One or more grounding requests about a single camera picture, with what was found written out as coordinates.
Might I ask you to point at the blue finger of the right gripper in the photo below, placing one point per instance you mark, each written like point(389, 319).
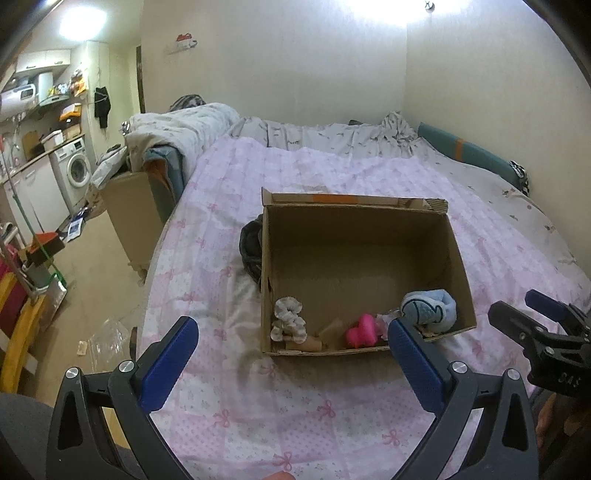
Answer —
point(547, 306)
point(518, 326)

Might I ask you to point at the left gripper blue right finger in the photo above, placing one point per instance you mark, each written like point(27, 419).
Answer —
point(423, 365)

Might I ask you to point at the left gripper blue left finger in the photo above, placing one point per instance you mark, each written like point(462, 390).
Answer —
point(160, 366)

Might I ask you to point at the light blue fluffy plush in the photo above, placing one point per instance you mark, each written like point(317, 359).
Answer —
point(451, 313)

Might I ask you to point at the white striped plush pouch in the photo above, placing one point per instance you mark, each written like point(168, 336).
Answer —
point(425, 308)

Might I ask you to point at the pink silicone round object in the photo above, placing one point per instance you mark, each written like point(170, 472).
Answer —
point(364, 334)

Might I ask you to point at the person's right hand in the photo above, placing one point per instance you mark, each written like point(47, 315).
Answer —
point(549, 420)

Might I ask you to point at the clear plastic bag on floor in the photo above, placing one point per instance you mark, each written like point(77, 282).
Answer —
point(108, 346)

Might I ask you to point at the pink patterned quilt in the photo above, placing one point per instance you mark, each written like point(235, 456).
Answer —
point(237, 413)

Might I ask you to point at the brown cardboard box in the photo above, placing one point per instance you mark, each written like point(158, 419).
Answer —
point(344, 256)

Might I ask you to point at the dark striped garment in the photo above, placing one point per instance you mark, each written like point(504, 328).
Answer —
point(251, 248)

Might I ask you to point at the beige bedside cabinet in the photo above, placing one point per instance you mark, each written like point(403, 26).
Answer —
point(138, 205)

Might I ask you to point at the teal bolster pillow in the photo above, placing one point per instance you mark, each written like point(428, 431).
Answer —
point(466, 152)

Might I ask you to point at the white kitchen cabinet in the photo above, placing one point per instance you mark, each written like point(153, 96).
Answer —
point(40, 197)

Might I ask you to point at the white washing machine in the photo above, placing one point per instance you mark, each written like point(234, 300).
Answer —
point(72, 170)

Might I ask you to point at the grey white duvet pile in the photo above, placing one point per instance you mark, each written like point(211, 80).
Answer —
point(190, 131)

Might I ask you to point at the black hanging garment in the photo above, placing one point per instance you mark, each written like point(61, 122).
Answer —
point(102, 106)

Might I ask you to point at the green handled broom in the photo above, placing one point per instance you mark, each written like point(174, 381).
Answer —
point(36, 250)

